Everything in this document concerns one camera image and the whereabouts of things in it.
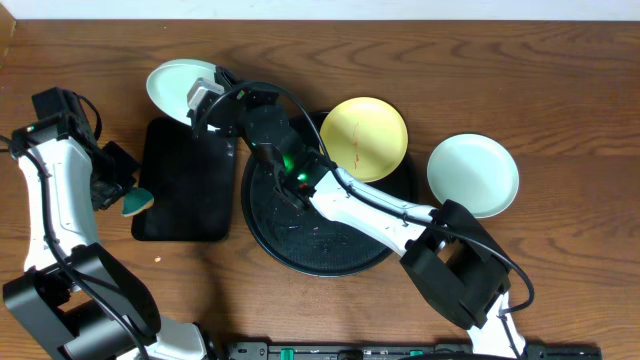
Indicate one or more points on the yellow plate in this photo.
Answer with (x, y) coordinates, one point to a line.
(366, 136)

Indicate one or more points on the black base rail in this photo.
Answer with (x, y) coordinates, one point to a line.
(264, 351)

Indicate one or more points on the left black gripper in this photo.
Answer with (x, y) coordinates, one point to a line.
(128, 172)

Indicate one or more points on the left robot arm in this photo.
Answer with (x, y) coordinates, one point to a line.
(74, 298)

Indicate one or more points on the round black tray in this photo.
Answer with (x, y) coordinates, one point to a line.
(320, 240)

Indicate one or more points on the green yellow sponge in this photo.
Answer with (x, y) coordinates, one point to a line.
(136, 201)

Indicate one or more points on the rectangular black tray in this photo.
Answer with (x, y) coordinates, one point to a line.
(191, 180)

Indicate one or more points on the light blue plate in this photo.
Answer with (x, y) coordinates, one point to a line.
(168, 85)
(474, 171)

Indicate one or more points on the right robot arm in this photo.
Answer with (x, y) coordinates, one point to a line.
(454, 263)

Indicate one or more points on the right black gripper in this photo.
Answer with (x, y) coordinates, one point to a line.
(245, 91)

